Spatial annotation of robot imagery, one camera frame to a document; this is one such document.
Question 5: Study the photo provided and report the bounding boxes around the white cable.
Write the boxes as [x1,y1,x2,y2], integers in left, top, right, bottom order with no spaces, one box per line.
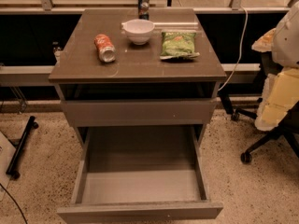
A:
[217,7,249,92]

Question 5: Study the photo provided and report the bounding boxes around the white floor board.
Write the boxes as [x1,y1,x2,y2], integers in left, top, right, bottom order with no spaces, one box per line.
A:
[0,132,15,202]

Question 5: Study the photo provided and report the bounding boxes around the black office chair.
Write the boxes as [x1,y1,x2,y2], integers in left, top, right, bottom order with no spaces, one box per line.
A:
[231,52,299,164]

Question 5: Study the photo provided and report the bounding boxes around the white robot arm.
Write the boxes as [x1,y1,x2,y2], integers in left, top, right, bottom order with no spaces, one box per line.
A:
[251,2,299,131]

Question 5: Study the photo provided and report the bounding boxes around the white ceramic bowl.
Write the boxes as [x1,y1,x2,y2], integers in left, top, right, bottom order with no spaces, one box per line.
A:
[122,19,155,45]

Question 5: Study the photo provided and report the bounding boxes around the open grey middle drawer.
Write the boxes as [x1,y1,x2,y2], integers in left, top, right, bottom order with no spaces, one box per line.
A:
[57,125,223,224]

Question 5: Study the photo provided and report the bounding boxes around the closed grey top drawer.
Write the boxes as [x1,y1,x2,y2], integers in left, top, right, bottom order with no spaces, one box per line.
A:
[61,99,216,127]

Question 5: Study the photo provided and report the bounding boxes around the orange soda can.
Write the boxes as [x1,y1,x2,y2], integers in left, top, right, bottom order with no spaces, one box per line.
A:
[94,34,116,63]

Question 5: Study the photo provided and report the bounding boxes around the green jalapeno chip bag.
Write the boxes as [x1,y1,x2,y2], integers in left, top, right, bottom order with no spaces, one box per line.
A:
[160,30,200,60]

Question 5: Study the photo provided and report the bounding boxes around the dark upright soda can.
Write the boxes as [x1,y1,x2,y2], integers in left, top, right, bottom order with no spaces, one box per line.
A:
[138,0,150,20]

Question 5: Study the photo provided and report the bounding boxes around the black wheeled stand base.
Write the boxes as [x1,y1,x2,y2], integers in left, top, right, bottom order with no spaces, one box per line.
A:
[6,116,38,179]

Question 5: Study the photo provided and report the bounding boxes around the black floor cable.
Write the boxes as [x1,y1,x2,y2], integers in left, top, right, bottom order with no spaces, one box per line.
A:
[0,182,29,224]

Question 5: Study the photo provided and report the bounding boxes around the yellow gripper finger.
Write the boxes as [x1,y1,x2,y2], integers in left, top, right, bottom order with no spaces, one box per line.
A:
[255,68,299,131]
[251,28,276,52]

